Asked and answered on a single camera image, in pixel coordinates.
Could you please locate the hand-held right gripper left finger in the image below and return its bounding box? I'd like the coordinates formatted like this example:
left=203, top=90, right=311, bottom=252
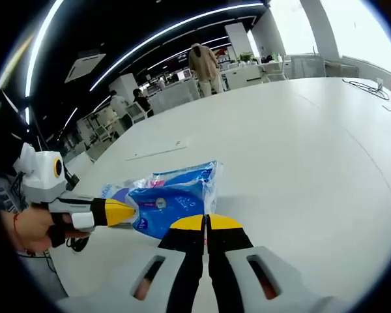
left=57, top=214, right=207, bottom=313

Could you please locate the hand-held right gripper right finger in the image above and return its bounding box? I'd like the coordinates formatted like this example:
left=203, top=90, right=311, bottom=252
left=206, top=213, right=343, bottom=313

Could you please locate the blue tissue packet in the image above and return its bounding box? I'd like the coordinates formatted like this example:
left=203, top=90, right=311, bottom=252
left=125, top=159, right=224, bottom=241

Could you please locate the person's left hand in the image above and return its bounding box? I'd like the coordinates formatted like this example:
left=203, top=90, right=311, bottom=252
left=14, top=205, right=93, bottom=254

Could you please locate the white table socket panel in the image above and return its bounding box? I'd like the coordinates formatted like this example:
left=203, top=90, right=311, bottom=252
left=126, top=138, right=190, bottom=162

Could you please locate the white office chair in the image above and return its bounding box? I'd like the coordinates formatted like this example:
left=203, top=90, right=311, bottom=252
left=126, top=101, right=149, bottom=125
left=263, top=60, right=290, bottom=82

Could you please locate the ceiling air conditioner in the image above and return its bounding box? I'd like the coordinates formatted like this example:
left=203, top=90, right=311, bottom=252
left=65, top=53, right=107, bottom=84

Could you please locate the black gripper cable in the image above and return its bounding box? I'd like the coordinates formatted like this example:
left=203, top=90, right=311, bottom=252
left=63, top=161, right=91, bottom=252

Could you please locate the thin black cable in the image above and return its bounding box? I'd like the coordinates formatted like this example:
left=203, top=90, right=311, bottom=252
left=341, top=78, right=390, bottom=100

